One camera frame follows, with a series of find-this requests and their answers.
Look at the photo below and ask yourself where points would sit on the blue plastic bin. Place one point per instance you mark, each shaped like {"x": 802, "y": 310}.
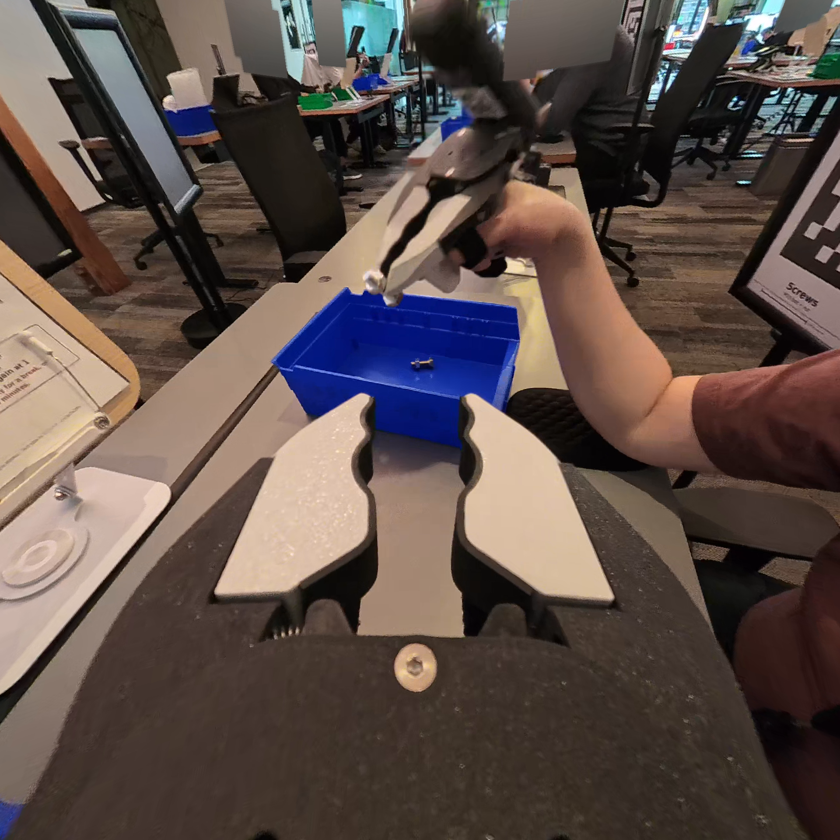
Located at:
{"x": 190, "y": 121}
{"x": 455, "y": 128}
{"x": 369, "y": 82}
{"x": 10, "y": 823}
{"x": 367, "y": 400}

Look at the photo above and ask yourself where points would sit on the wooden document stand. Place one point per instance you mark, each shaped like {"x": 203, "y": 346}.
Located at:
{"x": 118, "y": 512}

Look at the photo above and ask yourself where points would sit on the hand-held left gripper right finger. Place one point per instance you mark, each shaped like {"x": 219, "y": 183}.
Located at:
{"x": 531, "y": 518}

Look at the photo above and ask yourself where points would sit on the person's right hand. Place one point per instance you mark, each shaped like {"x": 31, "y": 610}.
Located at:
{"x": 544, "y": 223}

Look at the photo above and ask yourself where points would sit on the printed paper sheet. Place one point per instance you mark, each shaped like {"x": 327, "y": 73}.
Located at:
{"x": 39, "y": 394}

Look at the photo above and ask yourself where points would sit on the green plastic bin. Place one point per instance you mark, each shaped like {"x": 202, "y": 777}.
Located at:
{"x": 318, "y": 100}
{"x": 827, "y": 67}

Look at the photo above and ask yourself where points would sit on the black wrist rest pad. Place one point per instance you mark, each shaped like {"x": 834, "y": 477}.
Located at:
{"x": 564, "y": 426}

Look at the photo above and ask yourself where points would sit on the white foam block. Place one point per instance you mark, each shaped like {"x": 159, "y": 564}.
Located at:
{"x": 182, "y": 88}

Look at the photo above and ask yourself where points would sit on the grey trash bin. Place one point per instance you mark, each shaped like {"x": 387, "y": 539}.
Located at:
{"x": 781, "y": 167}

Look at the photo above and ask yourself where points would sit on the black framed marker sign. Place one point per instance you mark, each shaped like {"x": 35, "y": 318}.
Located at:
{"x": 807, "y": 262}

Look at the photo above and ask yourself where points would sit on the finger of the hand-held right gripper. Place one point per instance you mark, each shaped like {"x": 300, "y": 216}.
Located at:
{"x": 410, "y": 210}
{"x": 446, "y": 223}

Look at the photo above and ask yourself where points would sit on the person's right forearm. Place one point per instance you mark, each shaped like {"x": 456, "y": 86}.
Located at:
{"x": 610, "y": 354}

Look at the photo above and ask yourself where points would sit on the black office chair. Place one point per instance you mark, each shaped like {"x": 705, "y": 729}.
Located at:
{"x": 689, "y": 98}
{"x": 92, "y": 157}
{"x": 282, "y": 177}

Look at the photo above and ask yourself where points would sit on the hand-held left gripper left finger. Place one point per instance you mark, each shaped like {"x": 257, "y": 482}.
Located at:
{"x": 308, "y": 518}

